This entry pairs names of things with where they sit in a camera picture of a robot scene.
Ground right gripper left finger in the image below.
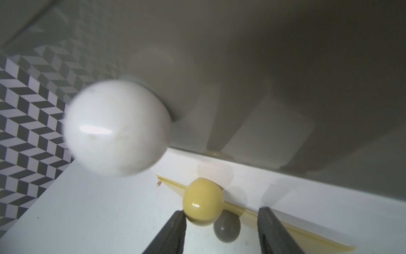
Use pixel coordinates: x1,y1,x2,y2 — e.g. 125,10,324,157
143,211,187,254

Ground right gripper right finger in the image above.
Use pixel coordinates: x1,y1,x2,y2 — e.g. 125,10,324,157
257,207,305,254

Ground grey three-drawer storage box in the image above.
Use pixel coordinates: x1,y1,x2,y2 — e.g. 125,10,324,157
1,1,406,254

